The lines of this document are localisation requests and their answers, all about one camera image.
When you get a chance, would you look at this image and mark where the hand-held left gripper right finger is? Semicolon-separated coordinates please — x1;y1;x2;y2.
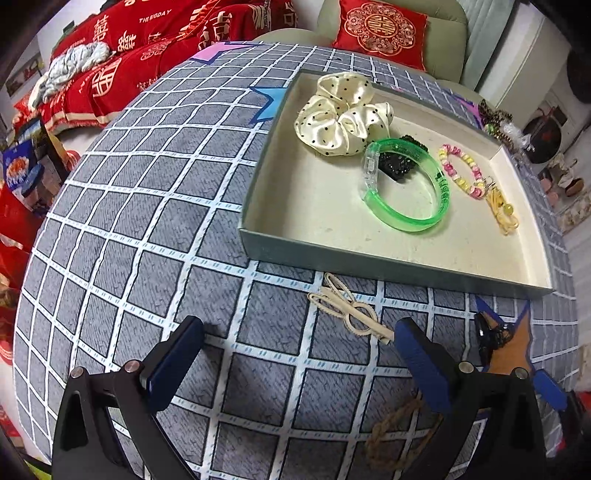
394;316;548;480

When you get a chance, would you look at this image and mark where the colourful beaded bracelet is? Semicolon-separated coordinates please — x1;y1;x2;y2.
438;144;488;200

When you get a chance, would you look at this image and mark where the blue star sticker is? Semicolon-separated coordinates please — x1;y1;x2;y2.
249;85;290;125

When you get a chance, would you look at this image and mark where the grey checked tablecloth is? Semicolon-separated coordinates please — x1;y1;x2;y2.
13;41;578;480

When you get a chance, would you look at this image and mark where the brown braided hair tie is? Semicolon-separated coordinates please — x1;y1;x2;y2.
365;397;444;470

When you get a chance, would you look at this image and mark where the shallow grey-green cardboard box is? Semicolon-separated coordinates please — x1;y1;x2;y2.
238;68;555;300

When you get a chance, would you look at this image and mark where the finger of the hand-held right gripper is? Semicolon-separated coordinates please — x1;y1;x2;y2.
532;369;570;412

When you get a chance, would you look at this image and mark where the black claw hair clip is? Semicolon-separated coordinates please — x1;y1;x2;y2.
475;311;511;366

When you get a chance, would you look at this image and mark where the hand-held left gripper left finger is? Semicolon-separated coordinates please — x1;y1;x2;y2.
52;315;206;480

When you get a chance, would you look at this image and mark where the pile of mixed jewelry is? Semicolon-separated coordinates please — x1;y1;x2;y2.
478;99;532;156

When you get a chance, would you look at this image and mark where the red gift bag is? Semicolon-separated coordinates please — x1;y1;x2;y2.
0;185;45;253

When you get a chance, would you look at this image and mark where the beige bow hair clip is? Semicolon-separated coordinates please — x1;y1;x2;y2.
307;272;396;345

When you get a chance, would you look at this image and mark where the landscape wall picture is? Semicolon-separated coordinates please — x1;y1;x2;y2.
7;51;42;96

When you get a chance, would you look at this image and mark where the red printed sofa cover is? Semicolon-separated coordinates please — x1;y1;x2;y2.
14;0;301;135

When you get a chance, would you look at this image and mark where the cream polka dot scrunchie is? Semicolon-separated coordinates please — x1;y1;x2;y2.
294;71;395;158

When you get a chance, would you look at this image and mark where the pile of grey white clothes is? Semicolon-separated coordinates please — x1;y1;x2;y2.
28;42;116;105

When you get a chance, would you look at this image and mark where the blue printed box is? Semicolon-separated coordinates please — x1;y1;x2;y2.
4;141;47;211

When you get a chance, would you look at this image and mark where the pink star sticker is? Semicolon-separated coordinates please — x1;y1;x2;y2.
191;41;253;64

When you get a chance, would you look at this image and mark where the red embroidered cushion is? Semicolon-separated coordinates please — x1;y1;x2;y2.
333;0;429;71

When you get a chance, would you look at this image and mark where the green armchair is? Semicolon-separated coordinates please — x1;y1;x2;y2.
252;0;472;86

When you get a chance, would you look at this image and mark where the black sequin hair clip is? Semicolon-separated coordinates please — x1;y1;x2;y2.
379;135;428;184

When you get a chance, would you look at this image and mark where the dark tall box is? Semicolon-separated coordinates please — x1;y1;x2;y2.
41;119;70;182

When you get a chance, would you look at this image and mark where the green translucent bracelet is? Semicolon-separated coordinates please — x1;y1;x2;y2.
360;137;451;234

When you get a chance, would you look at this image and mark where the brown star sticker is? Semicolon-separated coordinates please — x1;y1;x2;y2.
475;295;537;375

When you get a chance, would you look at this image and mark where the yellow beaded hair tie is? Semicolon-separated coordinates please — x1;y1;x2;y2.
488;187;520;236

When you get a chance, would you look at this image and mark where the slipper rack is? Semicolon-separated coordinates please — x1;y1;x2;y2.
540;152;587;199

